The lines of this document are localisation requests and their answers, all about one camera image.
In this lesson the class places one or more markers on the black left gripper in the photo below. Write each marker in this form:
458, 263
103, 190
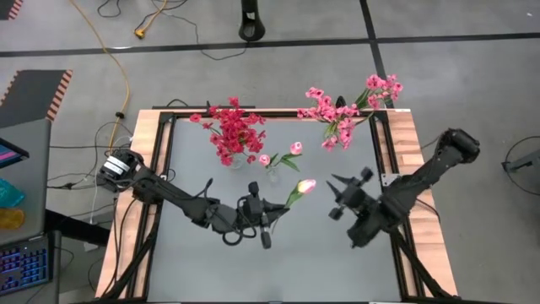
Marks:
253, 211

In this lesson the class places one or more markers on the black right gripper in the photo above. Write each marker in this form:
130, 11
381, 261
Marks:
356, 196

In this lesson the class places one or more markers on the pink artificial tulip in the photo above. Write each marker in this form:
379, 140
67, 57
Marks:
306, 186
264, 159
296, 148

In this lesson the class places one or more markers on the pink artificial flower bunch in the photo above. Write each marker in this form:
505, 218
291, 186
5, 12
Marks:
325, 105
381, 84
343, 133

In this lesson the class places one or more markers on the red artificial flower bunch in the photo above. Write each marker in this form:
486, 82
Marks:
230, 148
236, 120

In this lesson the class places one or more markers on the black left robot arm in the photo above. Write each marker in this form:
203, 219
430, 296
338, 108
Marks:
169, 194

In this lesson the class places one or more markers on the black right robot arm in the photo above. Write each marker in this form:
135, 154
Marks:
422, 177

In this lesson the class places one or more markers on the slim clear glass vase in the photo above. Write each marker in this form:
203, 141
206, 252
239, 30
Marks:
273, 175

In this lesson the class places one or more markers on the clear glass flask vase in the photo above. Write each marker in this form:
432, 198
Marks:
237, 164

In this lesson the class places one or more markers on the black clamp hook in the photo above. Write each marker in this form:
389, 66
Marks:
208, 104
340, 101

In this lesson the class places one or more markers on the black flat bar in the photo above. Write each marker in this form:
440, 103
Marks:
169, 107

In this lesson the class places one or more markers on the black pole stand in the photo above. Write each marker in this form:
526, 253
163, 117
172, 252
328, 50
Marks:
252, 29

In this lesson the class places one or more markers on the black desk base bar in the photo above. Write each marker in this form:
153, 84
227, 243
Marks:
76, 228

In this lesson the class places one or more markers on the grey desk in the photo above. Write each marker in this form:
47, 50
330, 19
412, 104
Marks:
34, 190

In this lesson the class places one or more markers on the black backlit keyboard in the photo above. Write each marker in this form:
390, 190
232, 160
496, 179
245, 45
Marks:
23, 266

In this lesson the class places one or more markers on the yellow plastic object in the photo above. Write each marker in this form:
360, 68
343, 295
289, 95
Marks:
10, 218

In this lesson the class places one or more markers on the teal plastic object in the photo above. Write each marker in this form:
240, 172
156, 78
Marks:
9, 194

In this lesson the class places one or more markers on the black-framed display screen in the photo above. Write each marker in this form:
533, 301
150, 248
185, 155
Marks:
10, 154

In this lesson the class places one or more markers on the black mat orange striped edge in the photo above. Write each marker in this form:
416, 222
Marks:
8, 7
29, 93

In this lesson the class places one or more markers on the black aluminium table frame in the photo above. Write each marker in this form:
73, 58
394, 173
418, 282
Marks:
278, 114

